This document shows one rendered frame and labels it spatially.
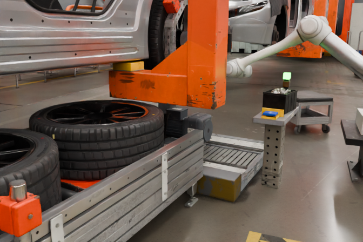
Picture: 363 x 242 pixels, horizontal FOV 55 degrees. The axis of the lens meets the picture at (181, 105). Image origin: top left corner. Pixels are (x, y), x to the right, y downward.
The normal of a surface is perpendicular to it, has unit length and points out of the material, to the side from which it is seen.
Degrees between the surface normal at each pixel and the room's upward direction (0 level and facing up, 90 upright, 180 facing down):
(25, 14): 91
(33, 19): 92
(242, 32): 108
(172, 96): 90
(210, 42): 90
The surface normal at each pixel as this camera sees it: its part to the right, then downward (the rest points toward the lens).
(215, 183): -0.48, 0.18
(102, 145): 0.25, 0.21
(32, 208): 0.88, 0.11
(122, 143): 0.50, 0.18
